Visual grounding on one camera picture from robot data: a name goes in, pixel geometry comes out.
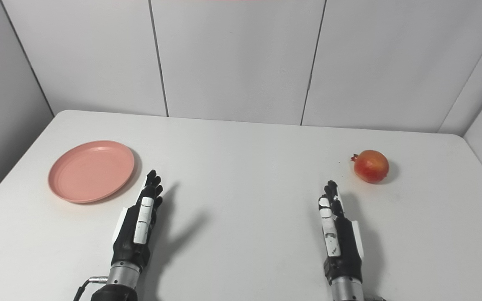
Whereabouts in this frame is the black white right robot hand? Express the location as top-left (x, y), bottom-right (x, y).
top-left (318, 180), bottom-right (365, 285)

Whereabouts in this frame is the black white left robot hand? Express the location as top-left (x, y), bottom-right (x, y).
top-left (111, 169), bottom-right (164, 272)

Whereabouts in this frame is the pink round plate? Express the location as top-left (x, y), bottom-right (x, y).
top-left (48, 140), bottom-right (135, 204)

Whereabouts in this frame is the red pomegranate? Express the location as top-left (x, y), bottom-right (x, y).
top-left (351, 150), bottom-right (390, 184)

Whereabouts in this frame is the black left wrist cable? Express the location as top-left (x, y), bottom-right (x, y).
top-left (73, 276), bottom-right (108, 301)

